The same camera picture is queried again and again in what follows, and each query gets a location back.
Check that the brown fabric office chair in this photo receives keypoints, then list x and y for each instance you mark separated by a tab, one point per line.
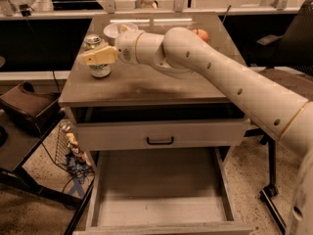
294	49

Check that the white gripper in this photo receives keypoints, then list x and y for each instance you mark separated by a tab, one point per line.
126	47

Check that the closed grey drawer black handle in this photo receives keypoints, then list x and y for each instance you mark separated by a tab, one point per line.
160	134

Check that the grey drawer cabinet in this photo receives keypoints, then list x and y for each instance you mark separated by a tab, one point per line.
140	93

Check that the black side table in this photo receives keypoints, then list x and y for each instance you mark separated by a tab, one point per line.
14	153

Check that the red apple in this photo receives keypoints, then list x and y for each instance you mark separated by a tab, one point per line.
201	34

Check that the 7up soda can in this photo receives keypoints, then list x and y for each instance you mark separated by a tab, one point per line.
90	42

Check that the wire mesh basket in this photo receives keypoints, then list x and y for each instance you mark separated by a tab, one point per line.
68	155

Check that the white ceramic bowl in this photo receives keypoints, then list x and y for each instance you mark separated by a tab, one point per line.
111	32

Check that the brown bag on side table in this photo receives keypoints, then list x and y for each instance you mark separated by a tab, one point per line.
31	111

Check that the open grey bottom drawer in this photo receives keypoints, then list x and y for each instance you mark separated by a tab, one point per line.
162	192

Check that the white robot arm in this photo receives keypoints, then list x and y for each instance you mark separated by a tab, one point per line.
286	116

